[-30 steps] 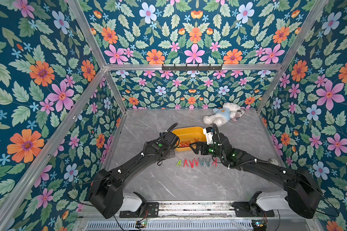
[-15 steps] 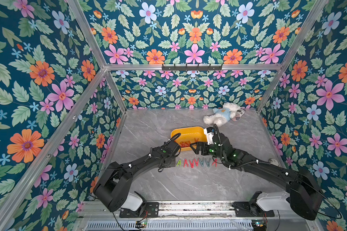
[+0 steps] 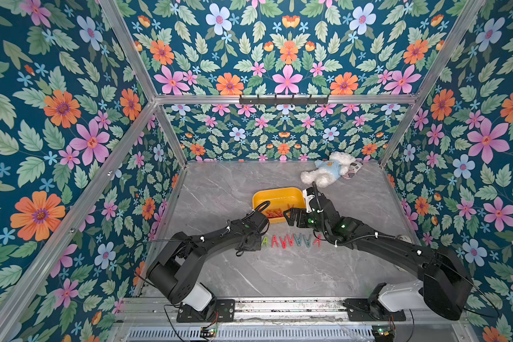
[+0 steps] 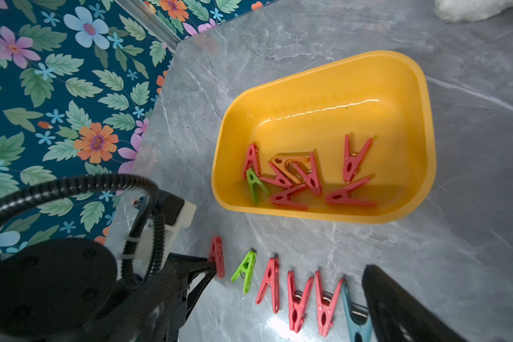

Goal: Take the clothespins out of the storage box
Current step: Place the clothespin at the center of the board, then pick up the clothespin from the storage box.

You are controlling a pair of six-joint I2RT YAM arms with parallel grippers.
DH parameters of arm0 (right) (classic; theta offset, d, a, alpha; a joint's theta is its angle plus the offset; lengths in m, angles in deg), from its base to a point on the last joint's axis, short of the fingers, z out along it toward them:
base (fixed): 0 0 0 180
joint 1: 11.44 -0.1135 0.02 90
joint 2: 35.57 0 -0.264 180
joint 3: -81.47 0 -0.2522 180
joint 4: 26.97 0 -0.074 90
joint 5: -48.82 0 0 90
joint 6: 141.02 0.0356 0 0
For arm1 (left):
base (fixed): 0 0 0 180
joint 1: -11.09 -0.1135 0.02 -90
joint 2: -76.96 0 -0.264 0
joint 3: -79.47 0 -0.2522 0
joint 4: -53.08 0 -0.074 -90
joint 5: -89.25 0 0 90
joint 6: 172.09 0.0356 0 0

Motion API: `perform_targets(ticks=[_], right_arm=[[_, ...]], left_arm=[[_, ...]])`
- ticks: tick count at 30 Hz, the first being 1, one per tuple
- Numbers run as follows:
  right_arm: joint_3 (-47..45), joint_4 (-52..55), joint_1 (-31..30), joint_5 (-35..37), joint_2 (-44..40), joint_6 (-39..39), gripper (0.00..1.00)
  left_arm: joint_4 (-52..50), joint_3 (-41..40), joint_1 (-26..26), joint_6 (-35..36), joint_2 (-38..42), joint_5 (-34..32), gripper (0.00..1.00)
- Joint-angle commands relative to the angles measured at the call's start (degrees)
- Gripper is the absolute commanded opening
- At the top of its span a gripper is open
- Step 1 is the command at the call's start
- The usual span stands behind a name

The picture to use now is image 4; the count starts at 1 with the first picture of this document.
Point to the yellow plastic storage box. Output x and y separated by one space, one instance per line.
381 95

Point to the green clothespin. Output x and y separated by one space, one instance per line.
245 270

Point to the red clothespin row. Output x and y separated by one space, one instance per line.
216 255

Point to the pile of clothespins in box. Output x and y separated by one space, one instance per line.
296 173

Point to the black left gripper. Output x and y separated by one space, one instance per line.
158 308

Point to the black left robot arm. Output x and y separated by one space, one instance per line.
68 290

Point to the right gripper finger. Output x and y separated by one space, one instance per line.
398 316

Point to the white teddy bear blue shirt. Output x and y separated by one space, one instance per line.
455 11

